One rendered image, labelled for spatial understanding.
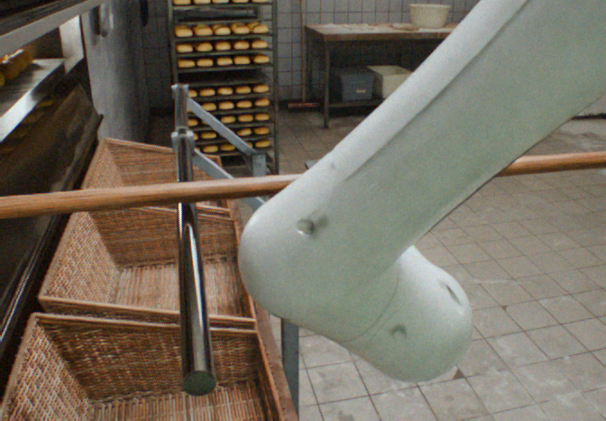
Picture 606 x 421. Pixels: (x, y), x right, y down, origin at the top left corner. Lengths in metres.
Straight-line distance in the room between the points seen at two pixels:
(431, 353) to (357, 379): 1.74
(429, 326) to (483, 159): 0.16
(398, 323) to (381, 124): 0.16
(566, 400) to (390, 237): 1.99
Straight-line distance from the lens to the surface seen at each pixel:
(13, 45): 0.82
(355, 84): 5.37
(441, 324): 0.47
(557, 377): 2.42
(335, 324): 0.43
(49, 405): 1.17
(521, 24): 0.34
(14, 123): 1.33
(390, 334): 0.45
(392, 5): 6.14
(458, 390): 2.23
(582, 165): 1.01
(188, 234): 0.70
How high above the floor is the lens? 1.50
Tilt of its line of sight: 23 degrees down
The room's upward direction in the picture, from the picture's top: straight up
